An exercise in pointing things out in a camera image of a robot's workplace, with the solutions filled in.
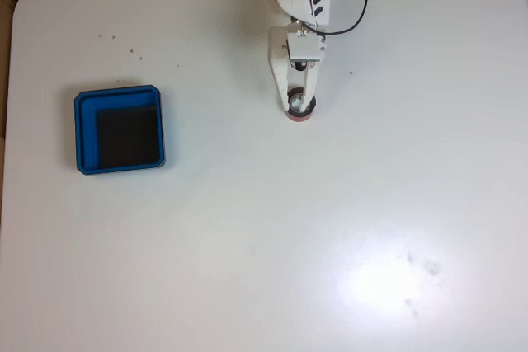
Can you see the red tape roll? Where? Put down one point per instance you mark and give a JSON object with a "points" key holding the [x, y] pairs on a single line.
{"points": [[299, 118]]}

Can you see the black square box insert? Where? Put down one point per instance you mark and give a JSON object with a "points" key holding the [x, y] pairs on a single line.
{"points": [[128, 135]]}

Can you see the blue square box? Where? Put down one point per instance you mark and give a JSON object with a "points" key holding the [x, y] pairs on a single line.
{"points": [[84, 129]]}

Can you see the white camera box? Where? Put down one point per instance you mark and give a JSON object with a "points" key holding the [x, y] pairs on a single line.
{"points": [[306, 48]]}

